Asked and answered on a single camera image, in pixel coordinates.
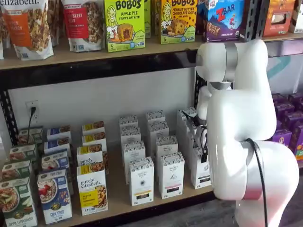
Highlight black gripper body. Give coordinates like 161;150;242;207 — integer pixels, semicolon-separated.
181;109;209;133

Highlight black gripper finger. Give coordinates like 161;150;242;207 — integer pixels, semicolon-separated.
200;141;209;164
192;129;199;150

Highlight purple cookie box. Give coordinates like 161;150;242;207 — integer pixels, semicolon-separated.
289;124;303;156
272;128;293;143
287;92;303;105
274;102;296;119
281;111;303;130
271;93;287;105

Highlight lower black shelf beam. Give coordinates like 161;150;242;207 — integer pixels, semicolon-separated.
68;191;216;227

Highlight lower wooden shelf board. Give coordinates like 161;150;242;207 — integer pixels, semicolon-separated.
35;132;214;227

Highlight dark purple bar box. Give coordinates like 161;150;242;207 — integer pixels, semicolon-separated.
196;0;209;36

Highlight yellow Purely Elizabeth box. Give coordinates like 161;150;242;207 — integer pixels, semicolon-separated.
81;121;106;136
76;143;105;166
76;163;109;216
81;131;107;148

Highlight yellow Bobo's peanut butter box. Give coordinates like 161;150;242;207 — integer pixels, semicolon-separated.
160;0;198;45

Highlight purple Z Bar box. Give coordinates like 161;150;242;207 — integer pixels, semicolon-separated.
205;0;246;43

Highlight neighbouring black shelf beam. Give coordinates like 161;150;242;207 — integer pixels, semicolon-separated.
266;39;303;58

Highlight upper black shelf beam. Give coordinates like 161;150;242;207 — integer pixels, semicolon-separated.
0;48;200;92

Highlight green Bobo's apple pie box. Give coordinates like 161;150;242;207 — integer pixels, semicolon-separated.
104;0;146;53

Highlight neighbouring wooden shelf board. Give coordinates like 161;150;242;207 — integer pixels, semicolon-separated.
263;32;303;43

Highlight orange snack box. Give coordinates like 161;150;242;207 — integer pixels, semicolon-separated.
263;0;296;38

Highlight blue flax oatmeal box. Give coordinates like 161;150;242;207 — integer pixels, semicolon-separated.
46;125;72;142
37;168;73;225
41;149;70;173
44;137;71;154

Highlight upper wooden shelf board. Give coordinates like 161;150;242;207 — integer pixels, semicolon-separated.
0;35;247;70

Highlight white snack box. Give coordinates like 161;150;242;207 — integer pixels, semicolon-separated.
290;0;303;34

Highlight green oatmeal box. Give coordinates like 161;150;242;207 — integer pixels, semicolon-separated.
0;160;33;182
18;126;45;145
0;177;39;227
9;143;38;163

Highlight perforated black corner upright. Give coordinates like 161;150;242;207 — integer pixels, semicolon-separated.
240;0;264;41

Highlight red label granola bag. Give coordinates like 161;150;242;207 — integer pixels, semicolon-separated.
62;0;106;52

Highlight clear window granola bag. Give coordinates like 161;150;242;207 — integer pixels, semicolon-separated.
47;0;60;47

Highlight perforated black side upright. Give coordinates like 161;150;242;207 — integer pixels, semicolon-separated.
0;89;19;145

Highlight orange label granola bag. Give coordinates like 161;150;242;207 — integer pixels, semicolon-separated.
1;0;55;60

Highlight white granola bag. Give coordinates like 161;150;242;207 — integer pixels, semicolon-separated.
0;9;11;60

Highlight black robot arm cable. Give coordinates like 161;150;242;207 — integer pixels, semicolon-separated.
245;138;269;227

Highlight white wall outlet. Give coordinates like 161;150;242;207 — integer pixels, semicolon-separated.
25;100;41;124

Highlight black plug with cable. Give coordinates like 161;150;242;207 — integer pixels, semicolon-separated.
27;106;37;143

